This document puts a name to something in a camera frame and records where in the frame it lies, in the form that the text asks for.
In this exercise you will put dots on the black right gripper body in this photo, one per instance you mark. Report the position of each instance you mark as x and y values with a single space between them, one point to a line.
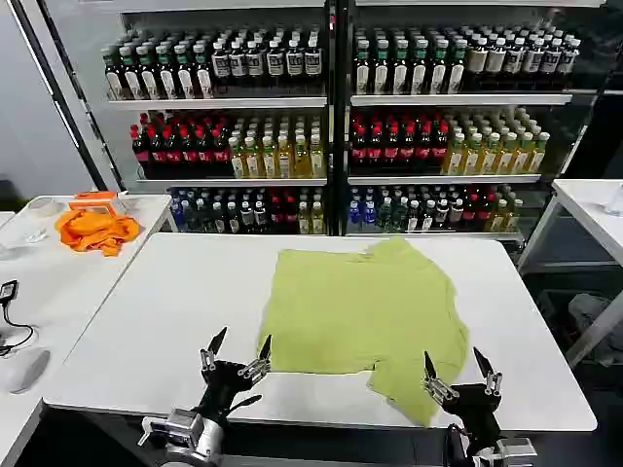
474 408

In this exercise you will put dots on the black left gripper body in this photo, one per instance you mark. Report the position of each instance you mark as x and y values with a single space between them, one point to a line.
221 384

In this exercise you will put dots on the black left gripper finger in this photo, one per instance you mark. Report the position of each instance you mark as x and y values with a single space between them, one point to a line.
210 352
258 364

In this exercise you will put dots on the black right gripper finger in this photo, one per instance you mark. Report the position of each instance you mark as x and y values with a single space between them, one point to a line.
490 377
434 382

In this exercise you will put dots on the light green shirt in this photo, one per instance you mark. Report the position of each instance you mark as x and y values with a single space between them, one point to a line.
360 316

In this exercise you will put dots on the grey bundle under table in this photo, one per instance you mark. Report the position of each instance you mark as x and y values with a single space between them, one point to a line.
591 316

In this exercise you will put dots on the white side table with clutter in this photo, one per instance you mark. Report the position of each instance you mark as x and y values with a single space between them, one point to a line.
58 292

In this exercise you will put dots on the orange cloth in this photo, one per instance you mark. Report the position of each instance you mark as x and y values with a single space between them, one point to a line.
95 231

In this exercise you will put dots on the grey oval mouse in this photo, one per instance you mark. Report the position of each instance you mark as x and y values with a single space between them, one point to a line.
29 372

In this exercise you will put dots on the orange and white box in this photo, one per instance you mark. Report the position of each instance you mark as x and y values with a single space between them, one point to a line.
95 197

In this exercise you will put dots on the white side table grey legs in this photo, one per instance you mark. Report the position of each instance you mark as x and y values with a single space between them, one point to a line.
591 209

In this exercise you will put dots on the clear plastic wrapper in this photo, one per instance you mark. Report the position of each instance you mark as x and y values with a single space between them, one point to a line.
35 235

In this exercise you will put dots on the small black charger device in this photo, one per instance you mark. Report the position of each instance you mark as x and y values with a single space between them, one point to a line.
8 291

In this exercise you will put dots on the white tape roll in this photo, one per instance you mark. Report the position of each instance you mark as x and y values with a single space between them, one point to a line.
44 206

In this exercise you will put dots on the black slanted frame post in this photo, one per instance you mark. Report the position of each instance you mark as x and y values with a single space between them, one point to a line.
80 92
58 92

